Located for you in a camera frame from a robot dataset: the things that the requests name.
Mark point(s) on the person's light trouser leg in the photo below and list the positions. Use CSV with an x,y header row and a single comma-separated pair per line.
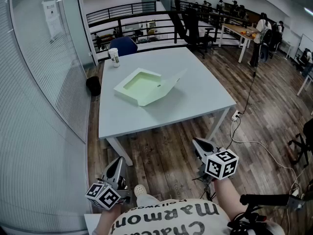
x,y
146,201

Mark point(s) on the white power strip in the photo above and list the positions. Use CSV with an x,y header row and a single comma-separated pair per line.
x,y
236,115

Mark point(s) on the wooden top white table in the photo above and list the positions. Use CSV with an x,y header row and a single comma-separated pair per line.
x,y
236,29

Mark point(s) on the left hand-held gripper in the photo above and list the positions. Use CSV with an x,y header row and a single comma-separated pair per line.
x,y
102,196

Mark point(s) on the black trash bin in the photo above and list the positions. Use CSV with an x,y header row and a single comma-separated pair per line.
x,y
93,86

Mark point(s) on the black metal railing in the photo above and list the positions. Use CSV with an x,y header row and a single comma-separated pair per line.
x,y
146,15

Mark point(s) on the blue chair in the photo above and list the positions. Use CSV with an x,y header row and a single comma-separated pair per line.
x,y
123,45

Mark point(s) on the person's left forearm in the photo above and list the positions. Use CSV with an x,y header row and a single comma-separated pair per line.
x,y
105,220

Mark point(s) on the black swivel chair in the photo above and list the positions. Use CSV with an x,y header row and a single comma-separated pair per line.
x,y
302,143

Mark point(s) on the black office chair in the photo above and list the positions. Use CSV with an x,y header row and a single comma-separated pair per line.
x,y
193,30

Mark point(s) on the black chest mount device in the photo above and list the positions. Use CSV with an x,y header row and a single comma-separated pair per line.
x,y
259,199

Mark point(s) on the white paper notice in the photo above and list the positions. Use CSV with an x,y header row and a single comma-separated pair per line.
x,y
52,18

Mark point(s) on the person's white shoe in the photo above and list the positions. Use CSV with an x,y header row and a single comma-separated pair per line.
x,y
140,190

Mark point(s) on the person's right forearm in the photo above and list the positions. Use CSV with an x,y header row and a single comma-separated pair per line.
x,y
226,197

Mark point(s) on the person's white printed shirt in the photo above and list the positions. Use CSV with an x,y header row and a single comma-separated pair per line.
x,y
171,219

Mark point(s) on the white paper cup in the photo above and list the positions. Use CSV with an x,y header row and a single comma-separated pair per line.
x,y
114,56

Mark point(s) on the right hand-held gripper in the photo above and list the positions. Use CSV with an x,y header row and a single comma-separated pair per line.
x,y
221,165

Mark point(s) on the whiteboard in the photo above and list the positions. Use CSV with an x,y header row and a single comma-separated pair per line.
x,y
306,43

